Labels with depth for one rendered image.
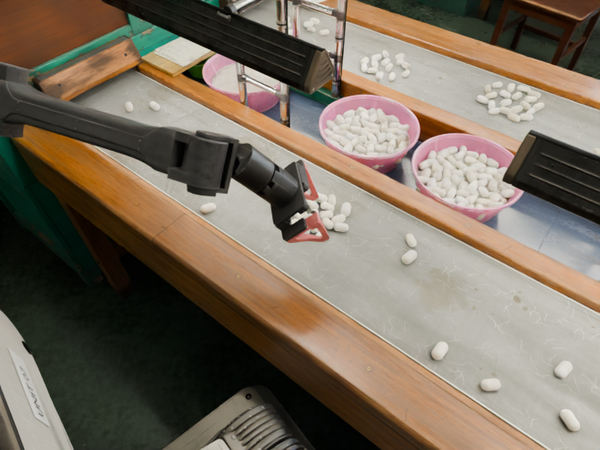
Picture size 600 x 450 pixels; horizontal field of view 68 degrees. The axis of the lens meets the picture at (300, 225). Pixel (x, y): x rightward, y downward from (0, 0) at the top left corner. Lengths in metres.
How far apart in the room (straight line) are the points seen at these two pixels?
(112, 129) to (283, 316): 0.43
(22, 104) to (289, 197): 0.42
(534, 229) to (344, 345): 0.60
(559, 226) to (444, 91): 0.51
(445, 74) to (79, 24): 1.07
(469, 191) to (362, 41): 0.74
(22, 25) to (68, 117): 0.66
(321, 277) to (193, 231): 0.29
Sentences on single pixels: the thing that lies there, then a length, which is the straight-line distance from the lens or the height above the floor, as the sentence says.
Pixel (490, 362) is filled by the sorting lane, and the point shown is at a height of 0.74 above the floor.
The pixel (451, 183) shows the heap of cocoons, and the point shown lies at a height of 0.73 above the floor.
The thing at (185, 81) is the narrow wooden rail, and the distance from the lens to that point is 1.42.
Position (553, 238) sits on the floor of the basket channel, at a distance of 1.20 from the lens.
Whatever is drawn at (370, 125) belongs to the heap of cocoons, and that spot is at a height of 0.74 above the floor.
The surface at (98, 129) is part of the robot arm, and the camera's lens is 0.70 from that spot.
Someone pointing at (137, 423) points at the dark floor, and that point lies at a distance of 1.64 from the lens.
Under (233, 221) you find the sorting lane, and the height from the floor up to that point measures 0.74.
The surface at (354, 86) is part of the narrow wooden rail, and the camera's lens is 1.37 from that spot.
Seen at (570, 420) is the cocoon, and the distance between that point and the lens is 0.88.
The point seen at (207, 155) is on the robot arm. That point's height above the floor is 1.10.
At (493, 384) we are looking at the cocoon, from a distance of 0.85.
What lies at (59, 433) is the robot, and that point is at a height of 1.16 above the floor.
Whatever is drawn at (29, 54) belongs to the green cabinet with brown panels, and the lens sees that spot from 1.40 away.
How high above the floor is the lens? 1.50
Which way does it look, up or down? 50 degrees down
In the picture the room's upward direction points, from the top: straight up
